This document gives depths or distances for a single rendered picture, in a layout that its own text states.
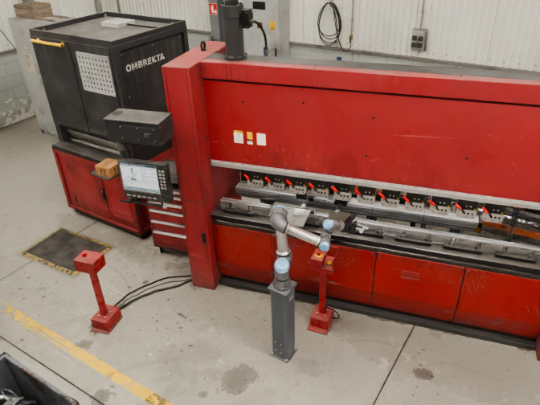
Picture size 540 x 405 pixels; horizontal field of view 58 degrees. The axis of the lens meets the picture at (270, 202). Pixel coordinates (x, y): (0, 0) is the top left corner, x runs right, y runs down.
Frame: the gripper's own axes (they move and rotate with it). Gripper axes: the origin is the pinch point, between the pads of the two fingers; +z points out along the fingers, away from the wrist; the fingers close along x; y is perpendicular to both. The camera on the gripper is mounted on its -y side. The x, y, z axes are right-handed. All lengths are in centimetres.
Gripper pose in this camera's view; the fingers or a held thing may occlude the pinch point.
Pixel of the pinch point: (362, 224)
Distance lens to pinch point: 391.9
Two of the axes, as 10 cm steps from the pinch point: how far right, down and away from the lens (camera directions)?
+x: 4.4, 3.3, -8.4
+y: -2.2, 9.4, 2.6
